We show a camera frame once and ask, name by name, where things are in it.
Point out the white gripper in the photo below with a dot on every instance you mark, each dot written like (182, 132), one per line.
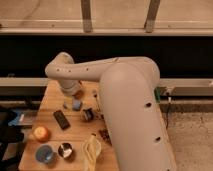
(70, 88)

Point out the blue sponge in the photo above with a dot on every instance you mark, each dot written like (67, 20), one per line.
(76, 105)

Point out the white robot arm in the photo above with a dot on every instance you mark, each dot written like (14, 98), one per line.
(127, 98)

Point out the small metal cup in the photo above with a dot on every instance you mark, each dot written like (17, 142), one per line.
(65, 150)

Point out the blue plastic cup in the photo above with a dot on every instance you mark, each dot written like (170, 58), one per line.
(44, 154)

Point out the red bowl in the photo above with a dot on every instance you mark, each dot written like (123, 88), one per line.
(79, 94)

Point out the black remote control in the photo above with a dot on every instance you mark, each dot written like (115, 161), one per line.
(61, 119)

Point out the black tape roll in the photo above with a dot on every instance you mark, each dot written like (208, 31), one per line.
(89, 114)

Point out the red yellow apple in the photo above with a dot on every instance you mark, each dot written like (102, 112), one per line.
(41, 133)

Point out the black bag with blue item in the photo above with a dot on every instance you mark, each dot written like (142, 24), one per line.
(9, 134)

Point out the green plastic tray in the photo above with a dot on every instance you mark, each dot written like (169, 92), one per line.
(157, 95)

